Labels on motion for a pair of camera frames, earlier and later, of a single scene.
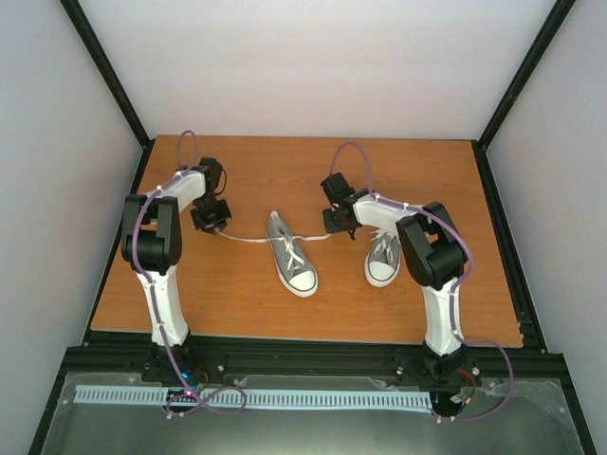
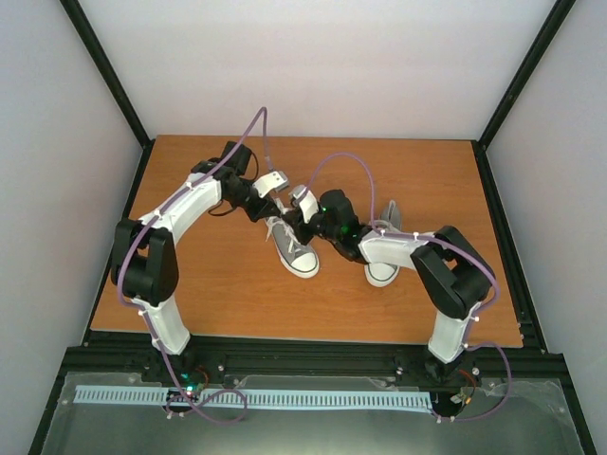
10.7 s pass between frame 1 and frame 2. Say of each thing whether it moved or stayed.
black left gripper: moved
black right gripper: moved
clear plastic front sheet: stayed
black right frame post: stayed
